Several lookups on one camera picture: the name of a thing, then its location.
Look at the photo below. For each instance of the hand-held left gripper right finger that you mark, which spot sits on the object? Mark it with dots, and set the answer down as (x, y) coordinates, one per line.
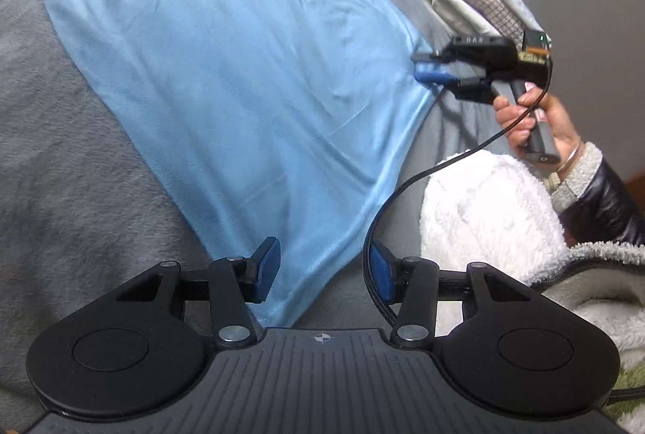
(380, 272)

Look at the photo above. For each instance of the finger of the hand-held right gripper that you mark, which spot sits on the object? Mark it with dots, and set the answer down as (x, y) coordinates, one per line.
(431, 73)
(433, 57)

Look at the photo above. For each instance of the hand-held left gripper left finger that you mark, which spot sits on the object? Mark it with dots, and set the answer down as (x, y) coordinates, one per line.
(267, 270)

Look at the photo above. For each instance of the light blue t-shirt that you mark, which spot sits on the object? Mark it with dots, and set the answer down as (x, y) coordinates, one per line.
(226, 86)

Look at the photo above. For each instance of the person's right forearm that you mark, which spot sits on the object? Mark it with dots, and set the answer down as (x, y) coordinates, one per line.
(604, 202)

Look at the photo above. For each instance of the person's right hand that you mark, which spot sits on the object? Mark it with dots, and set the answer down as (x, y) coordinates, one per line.
(554, 121)

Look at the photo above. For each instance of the white fleece robe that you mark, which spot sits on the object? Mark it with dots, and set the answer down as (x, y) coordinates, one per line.
(483, 212)

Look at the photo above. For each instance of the silver bangle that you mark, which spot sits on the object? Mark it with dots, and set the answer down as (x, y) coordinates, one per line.
(574, 156)

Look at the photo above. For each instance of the grey bed blanket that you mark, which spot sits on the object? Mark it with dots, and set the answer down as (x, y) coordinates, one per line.
(75, 212)

